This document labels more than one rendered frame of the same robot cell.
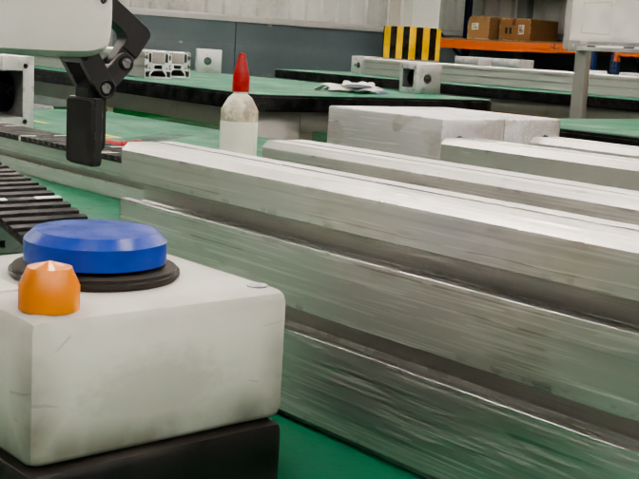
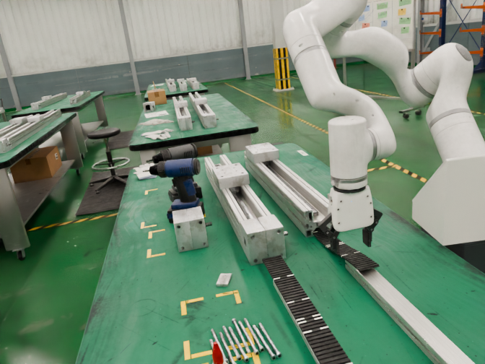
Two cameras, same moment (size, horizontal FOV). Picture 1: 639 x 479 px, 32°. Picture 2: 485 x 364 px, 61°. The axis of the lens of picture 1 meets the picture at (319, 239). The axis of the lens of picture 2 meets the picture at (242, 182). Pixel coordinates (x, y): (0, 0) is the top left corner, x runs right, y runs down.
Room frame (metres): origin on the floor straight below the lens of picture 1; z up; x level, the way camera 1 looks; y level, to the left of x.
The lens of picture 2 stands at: (1.55, 0.43, 1.34)
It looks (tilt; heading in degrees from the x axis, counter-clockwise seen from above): 19 degrees down; 211
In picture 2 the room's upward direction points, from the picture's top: 7 degrees counter-clockwise
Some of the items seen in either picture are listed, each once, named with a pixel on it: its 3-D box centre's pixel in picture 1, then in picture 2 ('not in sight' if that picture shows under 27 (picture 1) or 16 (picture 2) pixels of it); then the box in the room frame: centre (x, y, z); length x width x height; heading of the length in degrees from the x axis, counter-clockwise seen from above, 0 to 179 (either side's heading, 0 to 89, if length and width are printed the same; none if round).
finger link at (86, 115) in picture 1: (102, 108); (330, 240); (0.67, 0.13, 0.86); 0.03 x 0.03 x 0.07; 41
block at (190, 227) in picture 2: not in sight; (193, 227); (0.64, -0.31, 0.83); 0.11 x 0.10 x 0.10; 131
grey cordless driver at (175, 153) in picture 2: not in sight; (175, 175); (0.36, -0.59, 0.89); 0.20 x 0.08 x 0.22; 145
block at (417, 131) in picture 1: (424, 195); (266, 238); (0.64, -0.06, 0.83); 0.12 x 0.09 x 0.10; 131
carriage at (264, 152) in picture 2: not in sight; (262, 155); (0.00, -0.38, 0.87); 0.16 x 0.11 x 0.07; 41
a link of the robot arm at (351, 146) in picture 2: not in sight; (349, 146); (0.63, 0.18, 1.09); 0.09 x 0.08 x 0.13; 134
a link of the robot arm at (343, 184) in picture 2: not in sight; (348, 180); (0.64, 0.17, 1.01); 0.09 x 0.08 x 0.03; 131
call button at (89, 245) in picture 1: (95, 260); not in sight; (0.31, 0.06, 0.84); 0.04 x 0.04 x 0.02
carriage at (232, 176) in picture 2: not in sight; (230, 178); (0.31, -0.36, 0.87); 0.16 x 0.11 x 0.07; 41
